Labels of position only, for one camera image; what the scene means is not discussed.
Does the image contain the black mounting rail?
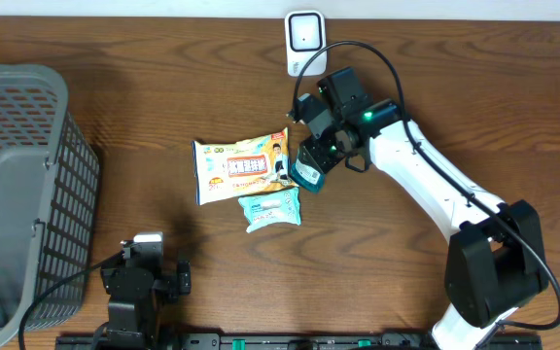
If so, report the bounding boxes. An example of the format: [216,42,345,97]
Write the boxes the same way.
[54,332,543,350]

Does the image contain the teal mouthwash bottle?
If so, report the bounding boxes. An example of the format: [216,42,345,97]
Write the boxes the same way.
[290,146,325,193]

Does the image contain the grey plastic mesh basket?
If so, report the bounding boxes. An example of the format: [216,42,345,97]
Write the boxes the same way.
[0,64,100,347]

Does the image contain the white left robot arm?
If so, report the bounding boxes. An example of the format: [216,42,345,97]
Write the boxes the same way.
[90,244,192,349]

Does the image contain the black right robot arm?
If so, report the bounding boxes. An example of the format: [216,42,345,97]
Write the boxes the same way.
[293,93,554,349]

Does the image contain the small teal wipes pack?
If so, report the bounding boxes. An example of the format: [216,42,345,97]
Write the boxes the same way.
[238,188,301,233]

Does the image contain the white barcode scanner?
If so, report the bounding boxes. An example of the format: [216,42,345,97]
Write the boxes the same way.
[284,10,327,77]

